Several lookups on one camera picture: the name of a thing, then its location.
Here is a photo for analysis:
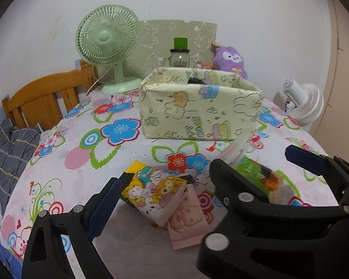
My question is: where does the clear plastic case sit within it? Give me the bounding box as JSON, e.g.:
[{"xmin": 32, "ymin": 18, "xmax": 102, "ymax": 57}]
[{"xmin": 218, "ymin": 135, "xmax": 250, "ymax": 169}]

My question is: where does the cartoon print tissue packet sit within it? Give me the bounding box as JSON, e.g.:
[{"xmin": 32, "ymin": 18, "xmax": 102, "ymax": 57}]
[{"xmin": 121, "ymin": 161, "xmax": 188, "ymax": 228}]

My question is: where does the white standing fan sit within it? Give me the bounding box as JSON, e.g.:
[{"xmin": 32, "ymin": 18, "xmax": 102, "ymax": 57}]
[{"xmin": 273, "ymin": 78, "xmax": 324, "ymax": 127}]

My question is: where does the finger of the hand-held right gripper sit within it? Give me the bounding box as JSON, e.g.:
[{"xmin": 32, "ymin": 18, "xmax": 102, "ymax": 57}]
[
  {"xmin": 285, "ymin": 145, "xmax": 349, "ymax": 218},
  {"xmin": 197, "ymin": 158, "xmax": 349, "ymax": 279}
]

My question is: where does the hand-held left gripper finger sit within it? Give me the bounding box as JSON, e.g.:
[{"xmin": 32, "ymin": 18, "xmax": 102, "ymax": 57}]
[{"xmin": 21, "ymin": 177, "xmax": 123, "ymax": 279}]

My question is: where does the beige door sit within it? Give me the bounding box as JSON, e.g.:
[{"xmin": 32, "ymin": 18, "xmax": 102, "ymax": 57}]
[{"xmin": 308, "ymin": 0, "xmax": 349, "ymax": 152}]

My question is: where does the green desk fan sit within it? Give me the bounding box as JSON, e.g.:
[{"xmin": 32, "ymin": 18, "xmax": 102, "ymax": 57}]
[{"xmin": 76, "ymin": 4, "xmax": 142, "ymax": 94}]

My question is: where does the green plastic cup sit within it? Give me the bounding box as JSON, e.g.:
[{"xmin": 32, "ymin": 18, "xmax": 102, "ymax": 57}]
[{"xmin": 174, "ymin": 37, "xmax": 189, "ymax": 50}]

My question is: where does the pale green patterned storage box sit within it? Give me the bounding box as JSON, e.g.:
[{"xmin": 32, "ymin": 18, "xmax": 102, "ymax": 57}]
[{"xmin": 139, "ymin": 67, "xmax": 264, "ymax": 142}]

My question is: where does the grey plaid pillow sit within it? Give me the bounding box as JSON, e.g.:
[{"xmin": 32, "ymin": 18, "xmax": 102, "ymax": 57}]
[{"xmin": 0, "ymin": 118, "xmax": 43, "ymax": 199}]

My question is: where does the green printed packet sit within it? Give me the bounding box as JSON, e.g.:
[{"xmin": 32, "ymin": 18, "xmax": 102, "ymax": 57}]
[{"xmin": 235, "ymin": 155, "xmax": 291, "ymax": 204}]

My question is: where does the pink tissue packet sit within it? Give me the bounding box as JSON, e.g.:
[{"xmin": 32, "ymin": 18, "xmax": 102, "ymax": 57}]
[{"xmin": 167, "ymin": 190, "xmax": 209, "ymax": 250}]

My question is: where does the purple plush bunny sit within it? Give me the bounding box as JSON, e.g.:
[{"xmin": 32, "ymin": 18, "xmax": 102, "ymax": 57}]
[{"xmin": 212, "ymin": 42, "xmax": 248, "ymax": 80}]

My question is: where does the glass jar mug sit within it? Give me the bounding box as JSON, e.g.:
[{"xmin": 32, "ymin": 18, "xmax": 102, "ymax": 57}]
[{"xmin": 162, "ymin": 48, "xmax": 190, "ymax": 69}]

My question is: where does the blue bedsheet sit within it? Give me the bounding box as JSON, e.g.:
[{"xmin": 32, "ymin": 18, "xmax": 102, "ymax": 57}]
[{"xmin": 0, "ymin": 235, "xmax": 24, "ymax": 279}]

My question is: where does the wooden bed headboard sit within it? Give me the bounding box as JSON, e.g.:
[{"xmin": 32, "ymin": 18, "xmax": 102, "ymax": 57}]
[{"xmin": 2, "ymin": 60, "xmax": 99, "ymax": 130}]

